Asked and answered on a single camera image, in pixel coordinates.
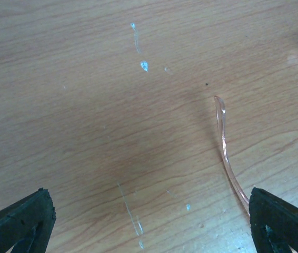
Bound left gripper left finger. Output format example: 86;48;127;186
0;188;56;252

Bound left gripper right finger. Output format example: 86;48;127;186
249;188;298;252

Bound transparent brown sunglasses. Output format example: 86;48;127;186
214;95;250;216

